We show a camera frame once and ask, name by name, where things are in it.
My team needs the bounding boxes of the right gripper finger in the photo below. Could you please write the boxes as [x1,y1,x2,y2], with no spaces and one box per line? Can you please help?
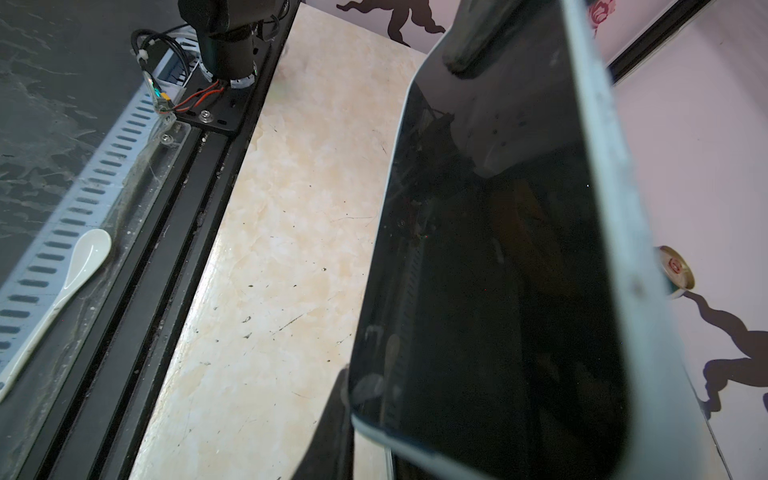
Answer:
[292,366,355,480]

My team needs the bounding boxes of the black phone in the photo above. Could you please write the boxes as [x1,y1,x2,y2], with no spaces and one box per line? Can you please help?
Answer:
[349,1,628,479]

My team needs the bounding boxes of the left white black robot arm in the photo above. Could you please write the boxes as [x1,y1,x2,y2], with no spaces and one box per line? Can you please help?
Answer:
[177,0,291,89]

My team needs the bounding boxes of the white plastic spoon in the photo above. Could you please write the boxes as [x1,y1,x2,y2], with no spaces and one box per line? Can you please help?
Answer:
[1,229,112,401]

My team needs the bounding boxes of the green gold drink can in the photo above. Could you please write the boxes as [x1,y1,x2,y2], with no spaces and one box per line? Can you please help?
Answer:
[656,245,695,298]

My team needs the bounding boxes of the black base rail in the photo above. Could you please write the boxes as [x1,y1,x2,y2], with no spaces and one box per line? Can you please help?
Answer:
[1,1,298,479]

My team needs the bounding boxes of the white slotted cable duct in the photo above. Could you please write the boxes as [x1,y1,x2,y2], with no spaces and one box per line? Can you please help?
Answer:
[1,86,190,370]

